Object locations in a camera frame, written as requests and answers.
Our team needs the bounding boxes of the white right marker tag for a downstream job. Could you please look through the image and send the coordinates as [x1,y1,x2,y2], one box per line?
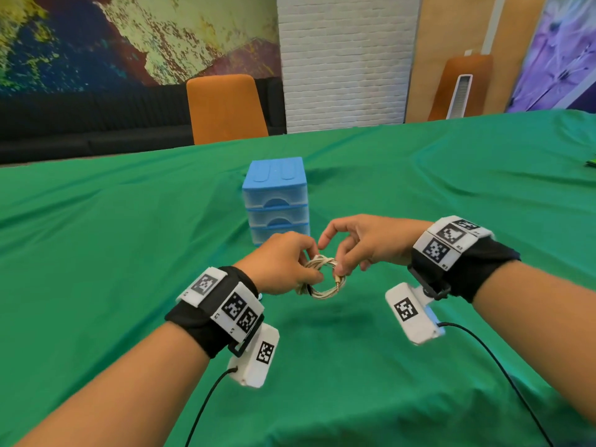
[412,215,495,273]

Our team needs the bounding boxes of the blue plastic mini drawer unit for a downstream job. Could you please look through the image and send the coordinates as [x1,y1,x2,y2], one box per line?
[241,156,312,248]

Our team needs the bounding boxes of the white marker tag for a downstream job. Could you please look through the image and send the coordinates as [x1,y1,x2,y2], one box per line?
[412,215,495,273]
[175,266,266,345]

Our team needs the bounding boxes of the white metal frame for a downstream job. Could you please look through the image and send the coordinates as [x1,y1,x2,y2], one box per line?
[445,73,474,120]

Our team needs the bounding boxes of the cream beige earphones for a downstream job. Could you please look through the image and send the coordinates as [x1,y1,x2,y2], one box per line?
[296,254,348,301]

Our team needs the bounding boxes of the black right camera cable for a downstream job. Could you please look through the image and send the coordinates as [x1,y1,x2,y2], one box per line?
[437,321,556,447]

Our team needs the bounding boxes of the person's right forearm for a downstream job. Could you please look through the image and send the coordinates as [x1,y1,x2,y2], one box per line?
[471,259,596,428]

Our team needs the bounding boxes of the black left wrist strap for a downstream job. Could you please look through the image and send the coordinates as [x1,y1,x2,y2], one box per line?
[164,265,267,359]

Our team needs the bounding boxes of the person's left forearm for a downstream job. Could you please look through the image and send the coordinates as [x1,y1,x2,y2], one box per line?
[14,320,211,447]

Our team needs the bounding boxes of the green tablecloth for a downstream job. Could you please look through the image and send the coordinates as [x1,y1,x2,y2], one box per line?
[0,109,596,447]

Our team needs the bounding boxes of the wide orange wooden panel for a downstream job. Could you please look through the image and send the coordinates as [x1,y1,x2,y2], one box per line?
[186,73,270,147]

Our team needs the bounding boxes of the person's right hand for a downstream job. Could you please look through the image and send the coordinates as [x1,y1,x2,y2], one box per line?
[318,214,434,278]

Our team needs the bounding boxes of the black right wrist strap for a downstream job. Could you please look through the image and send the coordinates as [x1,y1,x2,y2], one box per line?
[407,229,522,305]

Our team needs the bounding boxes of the black left camera cable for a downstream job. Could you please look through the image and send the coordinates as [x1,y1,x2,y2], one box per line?
[184,366,239,447]

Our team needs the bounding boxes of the purple cloth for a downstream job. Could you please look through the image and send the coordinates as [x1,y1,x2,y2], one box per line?
[505,0,596,114]

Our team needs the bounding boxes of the colourful abstract wall painting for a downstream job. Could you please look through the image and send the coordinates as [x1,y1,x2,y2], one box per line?
[0,0,283,97]

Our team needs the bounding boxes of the person's left hand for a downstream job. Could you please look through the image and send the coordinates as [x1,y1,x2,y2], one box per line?
[232,231,325,296]

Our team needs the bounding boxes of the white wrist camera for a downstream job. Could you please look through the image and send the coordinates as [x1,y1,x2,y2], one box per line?
[226,322,282,390]
[384,281,447,346]

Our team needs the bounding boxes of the black camera cable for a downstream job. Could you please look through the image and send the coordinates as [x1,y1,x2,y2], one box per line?
[437,321,556,447]
[184,366,239,447]

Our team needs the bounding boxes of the white left marker tag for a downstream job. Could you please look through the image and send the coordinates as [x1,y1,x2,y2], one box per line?
[175,266,266,345]

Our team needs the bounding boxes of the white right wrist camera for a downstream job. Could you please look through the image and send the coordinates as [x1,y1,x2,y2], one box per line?
[384,281,447,346]

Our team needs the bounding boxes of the black sofa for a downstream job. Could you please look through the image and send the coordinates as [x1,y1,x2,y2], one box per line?
[0,76,287,165]

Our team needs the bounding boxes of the black wrist strap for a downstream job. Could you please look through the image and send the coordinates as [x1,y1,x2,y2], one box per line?
[407,229,522,305]
[164,265,267,359]

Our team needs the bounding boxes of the tan wooden board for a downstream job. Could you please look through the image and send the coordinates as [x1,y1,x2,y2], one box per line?
[404,0,498,124]
[481,0,549,115]

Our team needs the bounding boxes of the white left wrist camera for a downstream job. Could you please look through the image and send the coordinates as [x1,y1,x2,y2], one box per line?
[226,322,282,390]

